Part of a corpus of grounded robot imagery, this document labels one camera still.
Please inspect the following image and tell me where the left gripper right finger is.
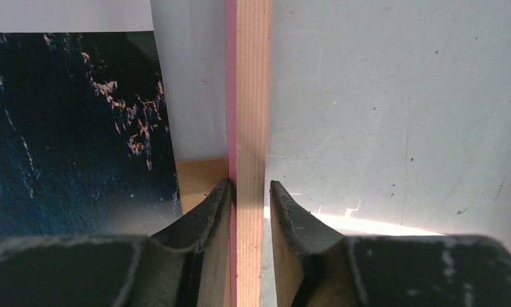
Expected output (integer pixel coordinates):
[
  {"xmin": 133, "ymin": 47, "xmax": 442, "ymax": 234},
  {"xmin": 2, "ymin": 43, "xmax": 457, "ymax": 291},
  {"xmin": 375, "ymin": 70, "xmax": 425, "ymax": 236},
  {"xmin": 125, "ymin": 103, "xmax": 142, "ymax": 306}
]
[{"xmin": 269, "ymin": 181, "xmax": 511, "ymax": 306}]

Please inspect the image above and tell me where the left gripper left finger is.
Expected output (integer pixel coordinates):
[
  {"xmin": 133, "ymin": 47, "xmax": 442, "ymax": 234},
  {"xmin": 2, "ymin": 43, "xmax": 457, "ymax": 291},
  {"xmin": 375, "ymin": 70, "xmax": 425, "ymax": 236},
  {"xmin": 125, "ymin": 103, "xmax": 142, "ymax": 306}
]
[{"xmin": 0, "ymin": 178, "xmax": 232, "ymax": 306}]

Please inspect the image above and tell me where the pink wooden picture frame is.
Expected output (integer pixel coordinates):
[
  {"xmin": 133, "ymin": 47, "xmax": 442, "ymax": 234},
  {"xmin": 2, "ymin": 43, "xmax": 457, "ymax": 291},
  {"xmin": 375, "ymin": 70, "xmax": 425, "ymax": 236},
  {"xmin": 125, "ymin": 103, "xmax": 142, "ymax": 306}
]
[{"xmin": 224, "ymin": 0, "xmax": 511, "ymax": 307}]

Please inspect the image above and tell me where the landscape photo print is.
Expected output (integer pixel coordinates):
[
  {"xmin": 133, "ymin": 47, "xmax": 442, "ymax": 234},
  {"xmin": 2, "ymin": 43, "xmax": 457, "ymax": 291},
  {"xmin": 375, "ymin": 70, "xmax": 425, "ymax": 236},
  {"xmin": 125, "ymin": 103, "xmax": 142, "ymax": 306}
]
[{"xmin": 0, "ymin": 0, "xmax": 183, "ymax": 239}]

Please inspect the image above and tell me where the brown backing board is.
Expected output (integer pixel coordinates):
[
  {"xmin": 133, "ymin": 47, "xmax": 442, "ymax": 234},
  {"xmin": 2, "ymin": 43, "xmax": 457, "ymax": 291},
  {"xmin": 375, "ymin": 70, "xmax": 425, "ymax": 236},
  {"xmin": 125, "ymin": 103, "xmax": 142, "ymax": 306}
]
[{"xmin": 176, "ymin": 157, "xmax": 231, "ymax": 306}]

